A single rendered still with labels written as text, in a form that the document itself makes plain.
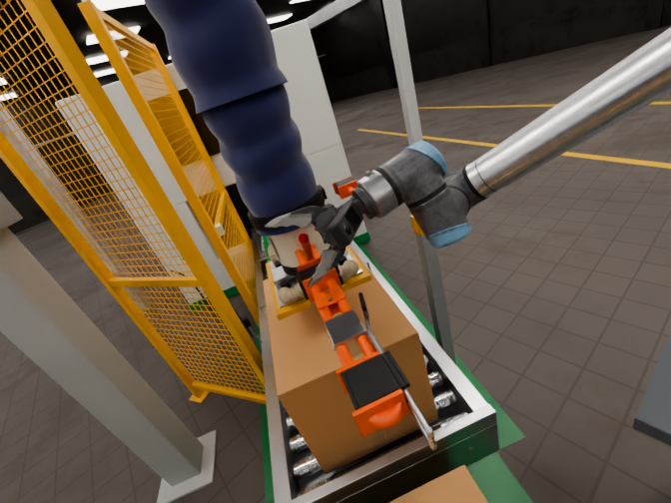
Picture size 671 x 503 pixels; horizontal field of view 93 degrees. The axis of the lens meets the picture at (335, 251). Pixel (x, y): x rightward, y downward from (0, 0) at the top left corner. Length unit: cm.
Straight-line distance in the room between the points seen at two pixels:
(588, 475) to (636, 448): 23
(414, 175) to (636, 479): 150
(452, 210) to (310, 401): 60
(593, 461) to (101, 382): 202
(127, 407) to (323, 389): 110
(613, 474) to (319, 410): 123
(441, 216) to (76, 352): 144
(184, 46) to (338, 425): 101
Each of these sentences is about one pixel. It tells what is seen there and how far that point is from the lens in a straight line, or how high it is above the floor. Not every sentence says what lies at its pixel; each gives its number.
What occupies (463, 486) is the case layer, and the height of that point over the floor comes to 54.
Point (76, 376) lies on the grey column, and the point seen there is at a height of 87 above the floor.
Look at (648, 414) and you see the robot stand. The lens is 106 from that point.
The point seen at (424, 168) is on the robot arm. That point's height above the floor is 138.
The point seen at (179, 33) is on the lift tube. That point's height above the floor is 174.
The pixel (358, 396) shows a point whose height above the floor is 121.
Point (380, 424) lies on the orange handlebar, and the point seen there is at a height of 119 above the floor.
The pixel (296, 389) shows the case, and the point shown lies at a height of 94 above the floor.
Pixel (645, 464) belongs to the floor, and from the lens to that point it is 188.
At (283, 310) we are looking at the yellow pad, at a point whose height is 107.
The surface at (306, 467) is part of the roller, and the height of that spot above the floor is 55.
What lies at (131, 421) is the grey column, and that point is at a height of 54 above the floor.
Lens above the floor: 159
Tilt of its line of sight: 28 degrees down
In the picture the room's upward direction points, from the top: 19 degrees counter-clockwise
